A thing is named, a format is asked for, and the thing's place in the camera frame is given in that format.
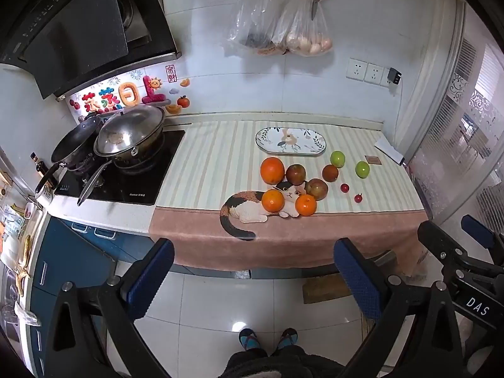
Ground plastic bag with dark food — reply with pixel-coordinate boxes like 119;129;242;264
224;0;290;58

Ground white flat box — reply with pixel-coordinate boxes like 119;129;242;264
373;139;406;165

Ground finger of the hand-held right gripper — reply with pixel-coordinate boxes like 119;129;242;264
417;220;473;280
461;215;504;268

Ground silver refrigerator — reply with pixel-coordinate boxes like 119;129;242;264
0;146;48;363

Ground black range hood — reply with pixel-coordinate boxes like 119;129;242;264
0;0;182;101

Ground stainless steel wok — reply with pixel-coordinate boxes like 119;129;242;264
77;126;166;206

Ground large orange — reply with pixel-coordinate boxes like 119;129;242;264
260;157;286;185

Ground dark sauce bottle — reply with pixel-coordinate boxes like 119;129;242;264
31;152;48;178

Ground frosted glass sliding door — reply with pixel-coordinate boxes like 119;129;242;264
398;0;504;225

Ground white wall socket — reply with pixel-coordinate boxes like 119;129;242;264
364;63;384;86
346;58;369;81

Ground person's dark fuzzy clothing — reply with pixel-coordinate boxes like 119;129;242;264
224;344;355;378

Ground black frying pan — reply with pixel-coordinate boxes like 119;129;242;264
35;116;105;195

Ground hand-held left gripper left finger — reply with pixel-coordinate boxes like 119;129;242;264
41;238;175;378

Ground plastic bag with eggs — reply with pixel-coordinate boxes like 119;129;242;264
272;0;333;56

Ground black gas stove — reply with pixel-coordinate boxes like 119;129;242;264
54;129;186;206

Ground oval patterned plate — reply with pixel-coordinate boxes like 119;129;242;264
255;127;327;155

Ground striped cat print mat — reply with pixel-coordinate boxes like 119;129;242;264
149;120;430;272

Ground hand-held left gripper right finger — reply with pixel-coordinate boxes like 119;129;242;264
334;238;469;378

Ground blue kitchen cabinet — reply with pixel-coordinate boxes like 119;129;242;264
29;215;158;347

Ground colourful wall decals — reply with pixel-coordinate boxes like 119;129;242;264
69;69;192;124

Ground small orange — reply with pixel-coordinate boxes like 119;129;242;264
295;194;318;217
261;189;285;213

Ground glass wok lid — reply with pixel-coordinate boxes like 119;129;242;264
94;105;165;155

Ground brown floor mat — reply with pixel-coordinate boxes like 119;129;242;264
302;272;355;304

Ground person's right foot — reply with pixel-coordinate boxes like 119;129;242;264
276;328;299;351

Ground white seasoning jar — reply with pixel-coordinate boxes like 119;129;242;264
37;183;60;207

